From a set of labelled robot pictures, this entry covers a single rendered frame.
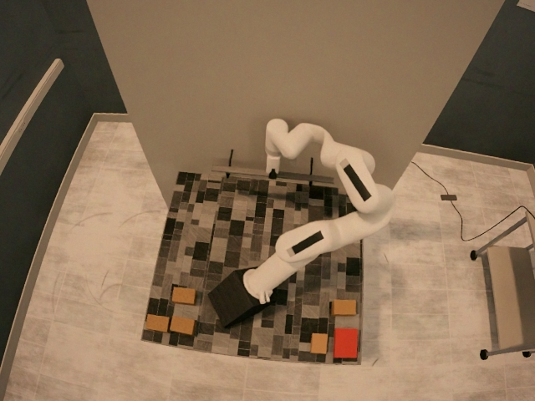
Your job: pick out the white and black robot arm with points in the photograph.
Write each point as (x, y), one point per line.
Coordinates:
(375, 201)

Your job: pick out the beige wall panel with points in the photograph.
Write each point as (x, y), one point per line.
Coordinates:
(200, 78)

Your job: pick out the red rectangular block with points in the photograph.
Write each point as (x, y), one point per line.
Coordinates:
(345, 343)

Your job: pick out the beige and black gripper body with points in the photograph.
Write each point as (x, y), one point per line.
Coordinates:
(273, 163)

